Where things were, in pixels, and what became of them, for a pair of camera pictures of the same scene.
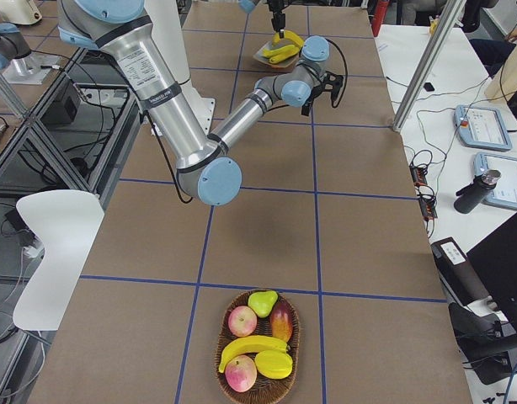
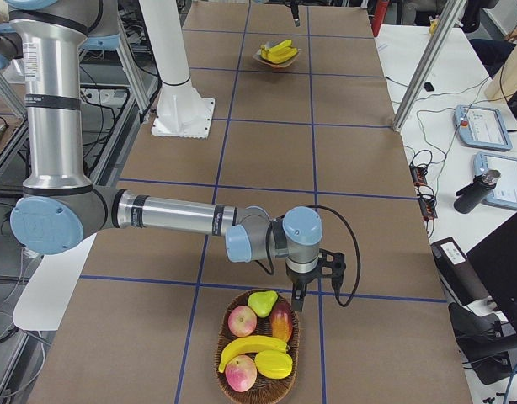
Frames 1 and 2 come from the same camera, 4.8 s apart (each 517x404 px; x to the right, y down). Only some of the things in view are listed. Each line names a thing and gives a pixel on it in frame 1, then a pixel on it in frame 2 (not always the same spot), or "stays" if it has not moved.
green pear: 262,302 stays
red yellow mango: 281,321 stays
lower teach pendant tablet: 511,189 stays
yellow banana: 288,34 to 285,44
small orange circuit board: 418,175 stays
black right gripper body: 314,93 to 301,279
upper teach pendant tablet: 482,127 stays
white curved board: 68,223 stays
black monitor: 501,262 stays
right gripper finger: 306,107 to 298,295
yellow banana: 248,344 stays
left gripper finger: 279,21 to 295,10
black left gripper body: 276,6 to 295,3
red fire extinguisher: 379,15 stays
